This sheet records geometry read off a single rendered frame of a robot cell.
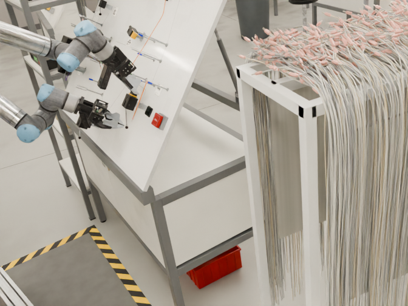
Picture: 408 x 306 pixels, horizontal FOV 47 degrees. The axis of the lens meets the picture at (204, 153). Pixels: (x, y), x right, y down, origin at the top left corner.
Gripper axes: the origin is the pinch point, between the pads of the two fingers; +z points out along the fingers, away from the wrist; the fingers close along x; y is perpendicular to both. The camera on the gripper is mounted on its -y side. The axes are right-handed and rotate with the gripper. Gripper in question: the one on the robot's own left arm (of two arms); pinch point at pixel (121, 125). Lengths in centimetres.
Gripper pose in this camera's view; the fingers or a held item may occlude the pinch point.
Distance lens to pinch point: 204.4
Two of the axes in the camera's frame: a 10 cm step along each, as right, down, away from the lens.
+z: 8.8, 3.5, 3.1
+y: 4.5, -4.1, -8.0
